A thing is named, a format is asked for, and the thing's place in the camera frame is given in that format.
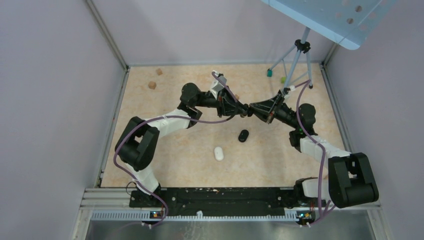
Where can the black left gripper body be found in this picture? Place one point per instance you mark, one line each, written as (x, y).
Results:
(221, 100)

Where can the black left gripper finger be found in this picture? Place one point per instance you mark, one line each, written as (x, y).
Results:
(233, 104)
(233, 112)

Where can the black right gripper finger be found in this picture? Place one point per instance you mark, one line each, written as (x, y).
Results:
(266, 106)
(263, 115)

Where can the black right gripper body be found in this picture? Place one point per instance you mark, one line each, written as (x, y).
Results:
(282, 113)

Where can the black earbud charging case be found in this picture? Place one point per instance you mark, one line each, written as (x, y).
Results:
(243, 135)

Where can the white earbud charging case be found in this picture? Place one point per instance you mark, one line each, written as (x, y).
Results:
(218, 153)

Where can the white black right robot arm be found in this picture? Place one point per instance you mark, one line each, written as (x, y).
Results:
(344, 178)

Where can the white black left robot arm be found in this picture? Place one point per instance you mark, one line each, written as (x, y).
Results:
(137, 144)

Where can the grey tripod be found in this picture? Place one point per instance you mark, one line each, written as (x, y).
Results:
(302, 46)

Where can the light blue perforated panel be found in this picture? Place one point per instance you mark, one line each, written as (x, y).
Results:
(347, 23)

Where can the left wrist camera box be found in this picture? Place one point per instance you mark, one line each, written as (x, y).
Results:
(218, 82)

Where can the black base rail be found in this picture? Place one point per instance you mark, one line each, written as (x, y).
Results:
(223, 201)

